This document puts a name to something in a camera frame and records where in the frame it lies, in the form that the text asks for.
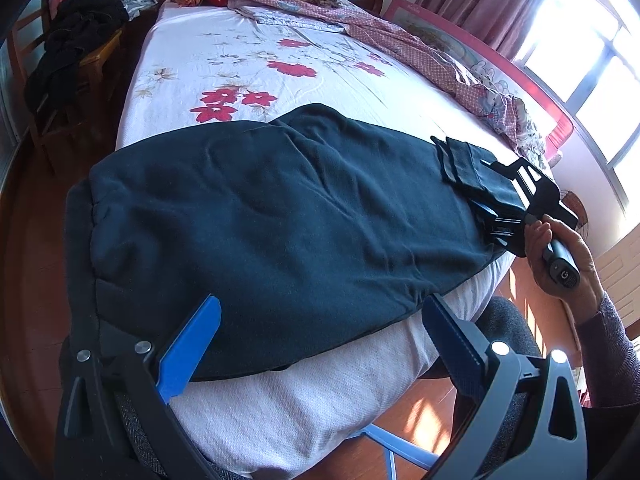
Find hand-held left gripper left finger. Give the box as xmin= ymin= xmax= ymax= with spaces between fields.
xmin=54 ymin=295 xmax=223 ymax=480

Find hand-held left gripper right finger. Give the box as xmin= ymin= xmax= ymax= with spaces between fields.
xmin=421 ymin=292 xmax=588 ymax=480

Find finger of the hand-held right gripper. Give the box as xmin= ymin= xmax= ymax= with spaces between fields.
xmin=480 ymin=156 xmax=545 ymax=197
xmin=481 ymin=212 xmax=530 ymax=260

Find dark sports pants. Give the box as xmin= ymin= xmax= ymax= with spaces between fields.
xmin=65 ymin=103 xmax=546 ymax=386

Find person's right forearm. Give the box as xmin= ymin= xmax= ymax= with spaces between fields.
xmin=575 ymin=291 xmax=640 ymax=408

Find person's right hand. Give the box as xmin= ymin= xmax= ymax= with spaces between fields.
xmin=524 ymin=214 xmax=607 ymax=313

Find person's grey clothed leg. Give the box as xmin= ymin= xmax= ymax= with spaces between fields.
xmin=467 ymin=296 xmax=551 ymax=401

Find bed with white cover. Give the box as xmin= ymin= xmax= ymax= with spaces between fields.
xmin=115 ymin=0 xmax=556 ymax=480

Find blue plastic stool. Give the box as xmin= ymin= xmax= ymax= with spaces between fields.
xmin=357 ymin=422 xmax=441 ymax=480

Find window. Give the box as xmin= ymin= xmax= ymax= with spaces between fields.
xmin=515 ymin=0 xmax=640 ymax=211

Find pink patterned quilt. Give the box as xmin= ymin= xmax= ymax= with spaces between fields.
xmin=185 ymin=0 xmax=548 ymax=161

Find pale patterned pillow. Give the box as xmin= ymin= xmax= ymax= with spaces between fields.
xmin=227 ymin=2 xmax=346 ymax=33

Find floral bed sheet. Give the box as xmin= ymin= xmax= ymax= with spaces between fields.
xmin=116 ymin=0 xmax=516 ymax=151

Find floral wardrobe door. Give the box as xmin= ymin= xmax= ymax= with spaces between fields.
xmin=0 ymin=25 xmax=31 ymax=196

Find wooden chair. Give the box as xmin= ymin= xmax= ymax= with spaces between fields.
xmin=7 ymin=0 xmax=126 ymax=171

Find black clothes pile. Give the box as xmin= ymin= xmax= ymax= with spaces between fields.
xmin=25 ymin=0 xmax=130 ymax=111

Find grey crumpled cloth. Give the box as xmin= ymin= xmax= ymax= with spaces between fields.
xmin=120 ymin=0 xmax=161 ymax=18

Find round wire chair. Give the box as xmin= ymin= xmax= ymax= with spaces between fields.
xmin=557 ymin=189 xmax=593 ymax=241

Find red bed guard rail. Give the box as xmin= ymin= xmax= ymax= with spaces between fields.
xmin=382 ymin=0 xmax=576 ymax=161

